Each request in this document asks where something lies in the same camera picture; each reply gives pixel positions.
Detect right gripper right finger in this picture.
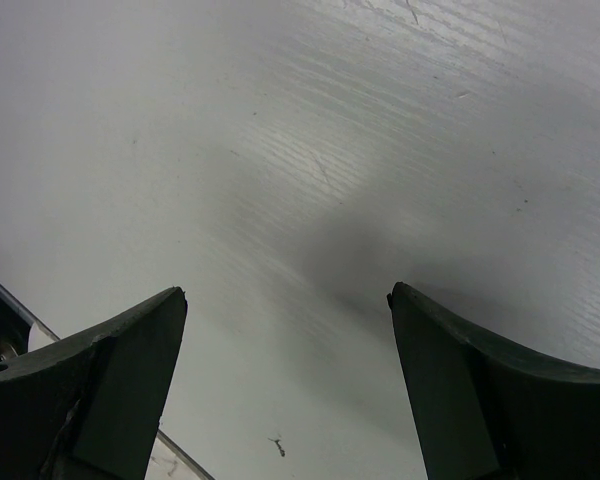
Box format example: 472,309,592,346
387,282,600,479

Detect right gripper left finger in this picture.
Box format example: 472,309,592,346
0,287,187,479

